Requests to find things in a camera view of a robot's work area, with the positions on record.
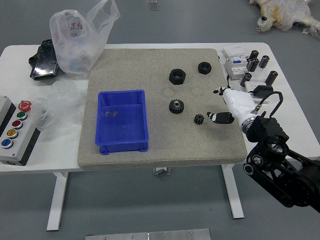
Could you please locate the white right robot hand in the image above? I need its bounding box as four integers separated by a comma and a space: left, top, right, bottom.
206, 86, 257, 127

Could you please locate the big black gear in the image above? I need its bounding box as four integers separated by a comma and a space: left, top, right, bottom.
169, 98, 185, 115

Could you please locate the small black hex nut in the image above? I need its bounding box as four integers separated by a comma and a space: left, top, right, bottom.
197, 61, 213, 75

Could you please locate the white flat box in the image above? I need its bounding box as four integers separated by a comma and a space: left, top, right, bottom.
222, 44, 252, 59

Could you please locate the big black hex nut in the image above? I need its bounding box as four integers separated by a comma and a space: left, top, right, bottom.
168, 68, 187, 86

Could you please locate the blue plastic box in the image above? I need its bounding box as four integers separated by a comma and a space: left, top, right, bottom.
94, 89, 150, 155

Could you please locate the grey button control box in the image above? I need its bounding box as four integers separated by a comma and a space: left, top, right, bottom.
0, 95, 42, 167

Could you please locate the black plug adapter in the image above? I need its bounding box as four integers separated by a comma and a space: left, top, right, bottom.
252, 85, 274, 98

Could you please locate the white circuit breaker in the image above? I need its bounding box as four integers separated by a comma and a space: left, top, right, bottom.
224, 55, 251, 81

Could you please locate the white table leg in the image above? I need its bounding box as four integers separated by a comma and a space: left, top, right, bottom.
46, 171, 69, 232
221, 164, 245, 220

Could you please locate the grey-brown mat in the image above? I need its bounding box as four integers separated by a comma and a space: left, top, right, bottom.
76, 48, 248, 171

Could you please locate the plush toy in plastic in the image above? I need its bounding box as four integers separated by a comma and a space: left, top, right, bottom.
248, 0, 320, 40

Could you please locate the small metal floor fitting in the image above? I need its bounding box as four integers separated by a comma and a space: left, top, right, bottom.
146, 0, 160, 11

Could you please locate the grey metal floor plate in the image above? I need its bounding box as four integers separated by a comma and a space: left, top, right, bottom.
85, 228, 212, 240

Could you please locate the white plastic bag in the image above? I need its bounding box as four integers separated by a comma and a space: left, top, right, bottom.
49, 0, 121, 80

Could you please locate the clear plastic wrap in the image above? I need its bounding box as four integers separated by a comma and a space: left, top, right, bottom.
34, 79, 87, 132

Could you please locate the black plastic tray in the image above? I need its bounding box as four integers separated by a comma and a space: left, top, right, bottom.
28, 39, 60, 81

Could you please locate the red emergency stop button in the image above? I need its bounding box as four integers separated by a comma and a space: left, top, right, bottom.
18, 100, 33, 113

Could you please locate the blue push button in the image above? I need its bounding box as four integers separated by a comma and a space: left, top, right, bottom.
0, 138, 14, 149

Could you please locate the metal bracket under table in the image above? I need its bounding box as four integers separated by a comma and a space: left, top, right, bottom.
152, 166, 173, 176

